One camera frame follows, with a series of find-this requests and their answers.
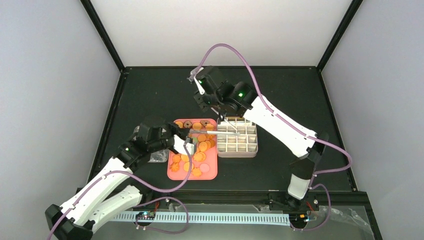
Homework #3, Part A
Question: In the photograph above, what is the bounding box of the metal tongs white handle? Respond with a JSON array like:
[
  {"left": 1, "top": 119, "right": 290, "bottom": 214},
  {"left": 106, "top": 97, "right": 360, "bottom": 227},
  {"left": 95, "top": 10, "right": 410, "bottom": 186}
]
[{"left": 188, "top": 118, "right": 241, "bottom": 136}]

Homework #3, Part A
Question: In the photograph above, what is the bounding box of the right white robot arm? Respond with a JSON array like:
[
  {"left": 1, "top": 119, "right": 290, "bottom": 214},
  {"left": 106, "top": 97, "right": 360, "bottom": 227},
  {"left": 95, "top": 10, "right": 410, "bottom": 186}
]
[{"left": 188, "top": 66, "right": 326, "bottom": 210}]

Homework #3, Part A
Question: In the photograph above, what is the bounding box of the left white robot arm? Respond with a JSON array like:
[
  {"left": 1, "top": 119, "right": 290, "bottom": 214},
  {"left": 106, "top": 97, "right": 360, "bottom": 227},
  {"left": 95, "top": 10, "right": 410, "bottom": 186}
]
[{"left": 45, "top": 119, "right": 196, "bottom": 240}]

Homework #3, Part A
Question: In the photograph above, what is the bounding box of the pink cookie tray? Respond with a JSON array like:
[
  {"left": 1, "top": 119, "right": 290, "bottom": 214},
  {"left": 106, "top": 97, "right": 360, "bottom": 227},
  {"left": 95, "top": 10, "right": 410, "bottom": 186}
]
[{"left": 167, "top": 118, "right": 218, "bottom": 181}]

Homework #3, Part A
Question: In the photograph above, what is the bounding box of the pink round cookie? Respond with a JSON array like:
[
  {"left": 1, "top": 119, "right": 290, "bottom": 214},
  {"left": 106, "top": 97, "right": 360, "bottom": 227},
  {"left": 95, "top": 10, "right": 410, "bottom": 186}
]
[{"left": 199, "top": 163, "right": 211, "bottom": 173}]

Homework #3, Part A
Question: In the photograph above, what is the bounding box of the beige compartment box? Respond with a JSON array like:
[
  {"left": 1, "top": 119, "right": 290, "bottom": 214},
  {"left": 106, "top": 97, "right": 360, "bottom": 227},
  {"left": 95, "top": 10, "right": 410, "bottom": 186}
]
[{"left": 217, "top": 117, "right": 258, "bottom": 158}]

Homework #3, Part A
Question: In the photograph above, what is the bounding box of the chocolate ring cookie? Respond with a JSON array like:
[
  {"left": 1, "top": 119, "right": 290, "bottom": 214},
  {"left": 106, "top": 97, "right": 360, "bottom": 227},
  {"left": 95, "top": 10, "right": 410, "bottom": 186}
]
[{"left": 183, "top": 120, "right": 193, "bottom": 129}]

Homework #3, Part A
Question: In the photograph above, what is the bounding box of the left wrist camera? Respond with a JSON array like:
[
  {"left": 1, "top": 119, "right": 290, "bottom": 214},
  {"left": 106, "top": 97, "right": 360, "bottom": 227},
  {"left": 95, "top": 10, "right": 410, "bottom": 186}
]
[{"left": 183, "top": 137, "right": 196, "bottom": 156}]

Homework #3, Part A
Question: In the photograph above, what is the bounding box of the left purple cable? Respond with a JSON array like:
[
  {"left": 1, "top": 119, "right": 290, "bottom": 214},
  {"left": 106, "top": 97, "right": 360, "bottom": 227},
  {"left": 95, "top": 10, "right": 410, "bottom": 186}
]
[{"left": 46, "top": 144, "right": 194, "bottom": 240}]

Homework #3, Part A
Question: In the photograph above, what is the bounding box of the purple cable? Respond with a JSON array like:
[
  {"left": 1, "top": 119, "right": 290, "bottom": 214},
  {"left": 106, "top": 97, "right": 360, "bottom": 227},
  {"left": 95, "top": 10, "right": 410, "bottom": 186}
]
[
  {"left": 46, "top": 144, "right": 194, "bottom": 240},
  {"left": 198, "top": 43, "right": 353, "bottom": 191}
]

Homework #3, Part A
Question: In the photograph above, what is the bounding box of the light blue slotted cable duct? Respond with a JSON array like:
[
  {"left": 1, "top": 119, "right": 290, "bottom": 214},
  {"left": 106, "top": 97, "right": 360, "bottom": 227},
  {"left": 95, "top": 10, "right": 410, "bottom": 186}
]
[{"left": 112, "top": 211, "right": 290, "bottom": 226}]

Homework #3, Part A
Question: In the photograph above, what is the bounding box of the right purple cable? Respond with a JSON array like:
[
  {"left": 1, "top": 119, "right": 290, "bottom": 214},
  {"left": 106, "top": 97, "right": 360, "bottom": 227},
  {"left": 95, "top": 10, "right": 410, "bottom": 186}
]
[{"left": 198, "top": 43, "right": 353, "bottom": 191}]

